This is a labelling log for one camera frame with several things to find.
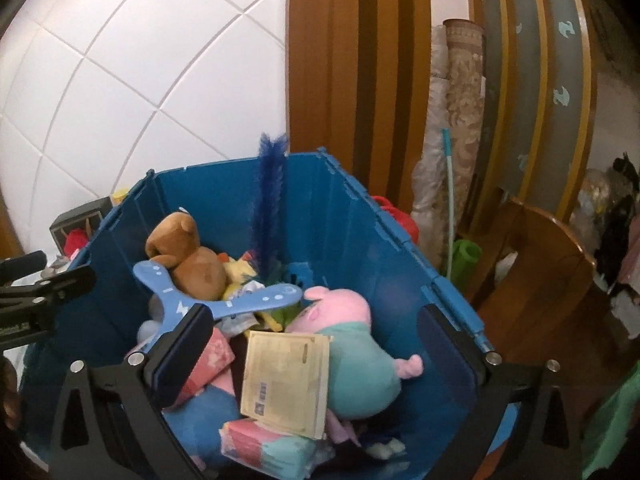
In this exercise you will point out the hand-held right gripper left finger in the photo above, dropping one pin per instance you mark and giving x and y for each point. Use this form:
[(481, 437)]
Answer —
[(177, 360)]

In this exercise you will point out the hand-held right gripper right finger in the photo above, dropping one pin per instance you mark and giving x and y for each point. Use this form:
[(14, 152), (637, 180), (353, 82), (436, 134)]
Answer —
[(445, 355)]

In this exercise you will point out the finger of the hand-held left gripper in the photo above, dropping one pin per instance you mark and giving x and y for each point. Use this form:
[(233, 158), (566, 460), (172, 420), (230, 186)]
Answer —
[(60, 282), (22, 264)]

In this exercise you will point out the brown teddy bear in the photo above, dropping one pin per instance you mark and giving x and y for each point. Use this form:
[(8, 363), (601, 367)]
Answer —
[(200, 270)]

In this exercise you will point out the pink pig plush teal shirt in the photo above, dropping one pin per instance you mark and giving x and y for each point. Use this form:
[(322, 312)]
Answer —
[(350, 360)]

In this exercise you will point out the blue hand mirror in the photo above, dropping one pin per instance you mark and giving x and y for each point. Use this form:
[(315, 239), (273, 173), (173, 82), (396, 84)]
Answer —
[(260, 300)]

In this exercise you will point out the yellow packet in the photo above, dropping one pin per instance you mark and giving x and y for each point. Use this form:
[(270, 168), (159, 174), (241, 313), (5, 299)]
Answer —
[(285, 385)]

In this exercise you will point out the blue plastic crate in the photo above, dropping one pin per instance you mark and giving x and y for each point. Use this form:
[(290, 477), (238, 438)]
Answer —
[(340, 210)]

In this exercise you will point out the red plush toy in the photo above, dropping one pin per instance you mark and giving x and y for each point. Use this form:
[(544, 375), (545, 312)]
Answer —
[(77, 240)]

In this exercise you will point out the black gift box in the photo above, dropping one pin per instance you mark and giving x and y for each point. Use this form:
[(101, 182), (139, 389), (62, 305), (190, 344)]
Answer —
[(65, 222)]

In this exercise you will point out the blue soft toy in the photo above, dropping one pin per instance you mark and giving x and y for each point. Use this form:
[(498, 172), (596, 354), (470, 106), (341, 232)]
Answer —
[(200, 425)]

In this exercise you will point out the green rolled mat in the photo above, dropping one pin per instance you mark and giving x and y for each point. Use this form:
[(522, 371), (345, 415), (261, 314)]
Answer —
[(467, 260)]

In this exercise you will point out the yellow soft toy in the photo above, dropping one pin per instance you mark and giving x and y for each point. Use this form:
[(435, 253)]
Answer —
[(240, 272)]

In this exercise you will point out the wooden chair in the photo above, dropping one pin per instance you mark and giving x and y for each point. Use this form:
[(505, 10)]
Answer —
[(545, 280)]

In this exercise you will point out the pink and teal tissue pack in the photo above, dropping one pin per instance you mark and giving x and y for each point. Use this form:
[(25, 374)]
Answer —
[(270, 447)]

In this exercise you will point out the red bag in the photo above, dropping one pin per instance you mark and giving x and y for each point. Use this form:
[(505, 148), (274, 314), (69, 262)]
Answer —
[(400, 222)]

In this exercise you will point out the teal pole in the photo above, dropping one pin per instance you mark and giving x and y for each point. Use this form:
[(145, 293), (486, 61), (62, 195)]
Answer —
[(450, 200)]

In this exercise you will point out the green cloth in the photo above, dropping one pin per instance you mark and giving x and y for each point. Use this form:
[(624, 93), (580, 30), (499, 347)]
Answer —
[(615, 420)]

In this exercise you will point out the blue fuzzy stick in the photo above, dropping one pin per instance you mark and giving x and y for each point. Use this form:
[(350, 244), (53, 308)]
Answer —
[(267, 200)]

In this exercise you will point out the white rolled fabric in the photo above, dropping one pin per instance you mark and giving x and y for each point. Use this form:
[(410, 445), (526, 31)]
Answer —
[(432, 160)]

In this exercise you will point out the dark clothes pile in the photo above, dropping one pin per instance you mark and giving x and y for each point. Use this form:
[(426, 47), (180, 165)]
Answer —
[(615, 240)]

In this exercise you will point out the white padded headboard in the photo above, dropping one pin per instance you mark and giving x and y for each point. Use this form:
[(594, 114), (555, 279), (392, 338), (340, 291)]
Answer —
[(125, 60)]

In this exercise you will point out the rolled patterned carpet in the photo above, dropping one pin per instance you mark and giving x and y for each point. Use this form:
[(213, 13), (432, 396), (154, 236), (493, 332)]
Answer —
[(462, 110)]

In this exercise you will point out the frosted sliding door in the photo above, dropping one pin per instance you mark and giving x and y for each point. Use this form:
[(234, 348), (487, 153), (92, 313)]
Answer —
[(525, 85)]

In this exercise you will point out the wooden headboard frame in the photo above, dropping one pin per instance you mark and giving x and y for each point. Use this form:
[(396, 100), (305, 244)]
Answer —
[(340, 85)]

